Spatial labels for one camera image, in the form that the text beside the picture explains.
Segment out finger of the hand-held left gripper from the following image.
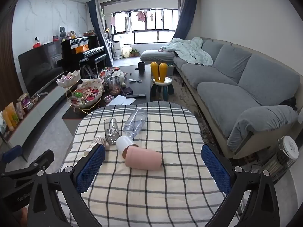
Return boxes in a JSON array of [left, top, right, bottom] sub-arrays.
[[0, 149, 55, 179], [0, 145, 24, 169]]

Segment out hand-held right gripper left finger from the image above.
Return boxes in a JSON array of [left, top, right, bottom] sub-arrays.
[[27, 144, 106, 227]]

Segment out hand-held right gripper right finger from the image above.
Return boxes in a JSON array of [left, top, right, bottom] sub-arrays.
[[201, 144, 281, 227]]

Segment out pink cup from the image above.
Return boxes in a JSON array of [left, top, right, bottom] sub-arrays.
[[125, 146, 163, 171]]

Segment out brown checkered cup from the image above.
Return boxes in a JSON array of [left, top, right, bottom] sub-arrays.
[[83, 136, 107, 157]]

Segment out clear glass cup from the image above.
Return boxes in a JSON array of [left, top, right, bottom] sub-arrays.
[[103, 118, 119, 145]]

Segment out white cup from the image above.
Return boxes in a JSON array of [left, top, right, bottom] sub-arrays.
[[116, 136, 139, 158]]

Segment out orange snack packet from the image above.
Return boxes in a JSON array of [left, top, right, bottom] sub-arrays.
[[3, 102, 20, 131]]

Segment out grey television cabinet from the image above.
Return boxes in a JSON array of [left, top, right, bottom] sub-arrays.
[[0, 85, 69, 152]]

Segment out plaid tablecloth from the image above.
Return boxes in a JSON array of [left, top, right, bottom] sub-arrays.
[[58, 101, 251, 227]]

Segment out clear plastic bottle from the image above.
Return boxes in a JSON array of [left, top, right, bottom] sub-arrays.
[[123, 108, 148, 139]]

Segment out electric heater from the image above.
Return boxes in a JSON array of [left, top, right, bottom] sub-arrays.
[[251, 135, 299, 182]]

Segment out tiered candy bowl stand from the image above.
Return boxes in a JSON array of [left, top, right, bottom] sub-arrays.
[[56, 70, 105, 114]]

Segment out white papers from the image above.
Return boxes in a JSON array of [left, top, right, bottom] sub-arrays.
[[109, 96, 136, 106]]

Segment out grey sofa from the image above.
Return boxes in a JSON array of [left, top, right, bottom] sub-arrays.
[[140, 37, 301, 159]]

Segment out glass jar of nuts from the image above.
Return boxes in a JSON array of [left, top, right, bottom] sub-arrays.
[[107, 76, 122, 96]]

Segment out black television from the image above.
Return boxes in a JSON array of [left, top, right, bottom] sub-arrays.
[[18, 41, 65, 97]]

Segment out white plush toy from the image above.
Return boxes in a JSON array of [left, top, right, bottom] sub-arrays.
[[111, 71, 128, 88]]

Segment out black cloth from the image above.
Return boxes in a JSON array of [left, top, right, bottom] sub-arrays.
[[279, 97, 297, 110]]

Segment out dark coffee table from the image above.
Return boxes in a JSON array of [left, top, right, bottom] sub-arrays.
[[62, 65, 152, 123]]

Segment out rabbit ear child stool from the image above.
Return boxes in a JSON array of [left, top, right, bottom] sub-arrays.
[[151, 61, 174, 100]]

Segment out black piano bench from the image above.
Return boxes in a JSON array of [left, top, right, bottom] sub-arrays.
[[79, 54, 107, 76]]

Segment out black piano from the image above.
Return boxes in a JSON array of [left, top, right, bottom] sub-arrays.
[[61, 35, 107, 76]]

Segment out light green blanket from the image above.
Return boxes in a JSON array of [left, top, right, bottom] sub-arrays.
[[160, 37, 213, 67]]

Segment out white air purifier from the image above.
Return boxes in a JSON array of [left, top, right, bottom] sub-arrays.
[[113, 41, 122, 59]]

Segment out blue curtain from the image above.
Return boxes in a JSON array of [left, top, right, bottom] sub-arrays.
[[175, 0, 198, 40], [86, 0, 114, 67]]

